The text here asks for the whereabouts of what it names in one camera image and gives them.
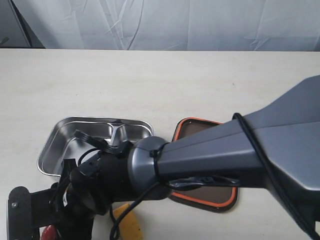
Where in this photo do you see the stainless steel lunch box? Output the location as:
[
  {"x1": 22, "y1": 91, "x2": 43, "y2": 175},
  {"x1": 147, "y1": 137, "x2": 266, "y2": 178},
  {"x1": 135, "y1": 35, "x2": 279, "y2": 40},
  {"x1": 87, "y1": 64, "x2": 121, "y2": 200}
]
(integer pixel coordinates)
[{"x1": 37, "y1": 116, "x2": 154, "y2": 178}]

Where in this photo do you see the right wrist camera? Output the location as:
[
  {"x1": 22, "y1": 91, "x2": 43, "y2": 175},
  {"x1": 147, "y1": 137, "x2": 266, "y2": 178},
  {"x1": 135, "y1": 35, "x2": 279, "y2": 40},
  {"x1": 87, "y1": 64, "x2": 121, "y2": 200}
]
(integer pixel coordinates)
[{"x1": 6, "y1": 183, "x2": 62, "y2": 240}]

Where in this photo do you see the red sausage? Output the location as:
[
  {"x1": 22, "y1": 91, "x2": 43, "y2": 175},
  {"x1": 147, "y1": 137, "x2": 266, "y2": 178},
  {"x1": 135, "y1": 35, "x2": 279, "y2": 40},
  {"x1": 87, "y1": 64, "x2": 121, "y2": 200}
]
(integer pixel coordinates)
[{"x1": 40, "y1": 225, "x2": 59, "y2": 240}]

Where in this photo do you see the yellow cheese wedge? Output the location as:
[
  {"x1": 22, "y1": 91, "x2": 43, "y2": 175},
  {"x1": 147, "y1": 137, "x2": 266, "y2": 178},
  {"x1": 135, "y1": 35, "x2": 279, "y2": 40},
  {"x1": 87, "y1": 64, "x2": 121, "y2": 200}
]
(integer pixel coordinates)
[{"x1": 111, "y1": 203, "x2": 144, "y2": 240}]

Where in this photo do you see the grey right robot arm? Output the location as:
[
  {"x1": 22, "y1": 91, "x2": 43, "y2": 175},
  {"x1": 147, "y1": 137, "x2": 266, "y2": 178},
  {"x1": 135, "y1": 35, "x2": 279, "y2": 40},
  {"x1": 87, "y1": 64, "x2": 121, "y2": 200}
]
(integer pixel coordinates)
[{"x1": 50, "y1": 76, "x2": 320, "y2": 240}]

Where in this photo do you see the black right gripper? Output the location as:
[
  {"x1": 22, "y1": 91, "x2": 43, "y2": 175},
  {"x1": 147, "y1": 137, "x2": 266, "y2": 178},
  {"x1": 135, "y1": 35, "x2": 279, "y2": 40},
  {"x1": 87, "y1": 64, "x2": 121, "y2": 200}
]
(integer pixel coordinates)
[{"x1": 49, "y1": 151, "x2": 133, "y2": 240}]

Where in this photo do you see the grey wrinkled backdrop curtain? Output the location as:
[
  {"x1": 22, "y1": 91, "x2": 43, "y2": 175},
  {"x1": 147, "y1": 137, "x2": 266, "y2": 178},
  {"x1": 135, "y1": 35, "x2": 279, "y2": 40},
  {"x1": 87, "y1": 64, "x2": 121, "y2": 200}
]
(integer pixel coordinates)
[{"x1": 0, "y1": 0, "x2": 320, "y2": 51}]

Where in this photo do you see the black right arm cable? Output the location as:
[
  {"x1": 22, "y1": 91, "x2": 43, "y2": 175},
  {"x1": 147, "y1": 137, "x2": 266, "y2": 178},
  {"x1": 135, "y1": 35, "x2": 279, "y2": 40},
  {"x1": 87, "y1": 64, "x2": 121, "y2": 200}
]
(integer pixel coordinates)
[{"x1": 74, "y1": 112, "x2": 320, "y2": 240}]

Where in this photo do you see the dark transparent box lid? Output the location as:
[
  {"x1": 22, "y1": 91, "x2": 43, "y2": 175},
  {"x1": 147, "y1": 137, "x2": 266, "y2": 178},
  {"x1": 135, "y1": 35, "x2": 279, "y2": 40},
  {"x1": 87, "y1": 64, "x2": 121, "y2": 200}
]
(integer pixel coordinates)
[{"x1": 169, "y1": 117, "x2": 239, "y2": 213}]

